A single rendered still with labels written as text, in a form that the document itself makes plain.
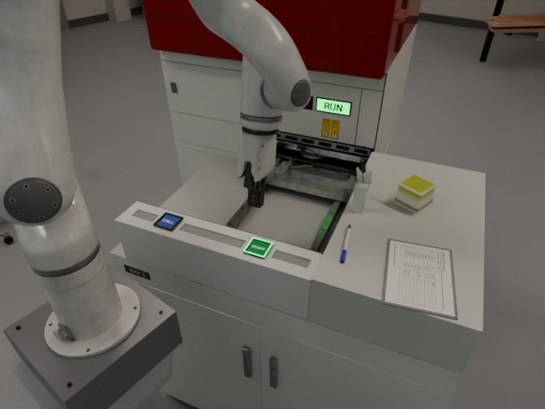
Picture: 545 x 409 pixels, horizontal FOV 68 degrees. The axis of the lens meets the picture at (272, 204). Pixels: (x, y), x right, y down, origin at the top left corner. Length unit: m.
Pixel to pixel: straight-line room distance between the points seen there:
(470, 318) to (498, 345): 1.30
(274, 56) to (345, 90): 0.68
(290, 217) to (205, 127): 0.54
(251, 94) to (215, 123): 0.83
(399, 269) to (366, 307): 0.12
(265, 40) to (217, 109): 0.90
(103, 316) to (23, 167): 0.36
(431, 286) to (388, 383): 0.29
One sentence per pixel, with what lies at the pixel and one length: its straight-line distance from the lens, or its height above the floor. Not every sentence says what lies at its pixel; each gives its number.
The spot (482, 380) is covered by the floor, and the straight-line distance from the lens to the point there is 2.08.
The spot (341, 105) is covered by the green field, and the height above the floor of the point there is 1.11.
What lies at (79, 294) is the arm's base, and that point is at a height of 1.06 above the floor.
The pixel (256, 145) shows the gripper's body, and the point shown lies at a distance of 0.79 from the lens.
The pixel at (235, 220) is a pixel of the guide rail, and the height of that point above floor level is 0.85.
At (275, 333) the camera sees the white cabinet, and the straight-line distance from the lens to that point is 1.11.
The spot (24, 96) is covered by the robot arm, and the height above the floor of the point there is 1.42.
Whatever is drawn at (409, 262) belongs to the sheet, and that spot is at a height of 0.97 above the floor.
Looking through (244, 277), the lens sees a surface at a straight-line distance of 1.00.
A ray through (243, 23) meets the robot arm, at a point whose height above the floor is 1.48.
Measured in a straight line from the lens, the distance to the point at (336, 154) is 1.43.
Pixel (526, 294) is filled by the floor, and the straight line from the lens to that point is 2.52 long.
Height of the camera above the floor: 1.63
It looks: 36 degrees down
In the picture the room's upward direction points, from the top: straight up
